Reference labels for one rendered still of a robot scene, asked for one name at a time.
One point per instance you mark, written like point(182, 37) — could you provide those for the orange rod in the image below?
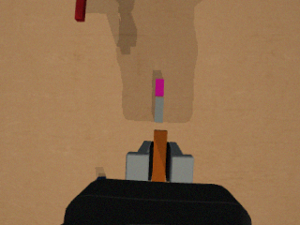
point(159, 156)

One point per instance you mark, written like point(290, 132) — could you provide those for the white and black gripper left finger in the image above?
point(139, 165)

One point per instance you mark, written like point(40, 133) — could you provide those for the dark red rod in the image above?
point(80, 10)

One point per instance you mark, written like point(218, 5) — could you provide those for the grey rod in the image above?
point(159, 110)

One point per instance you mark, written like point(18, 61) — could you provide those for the small magenta block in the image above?
point(159, 87)

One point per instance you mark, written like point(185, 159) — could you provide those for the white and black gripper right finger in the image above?
point(179, 167)

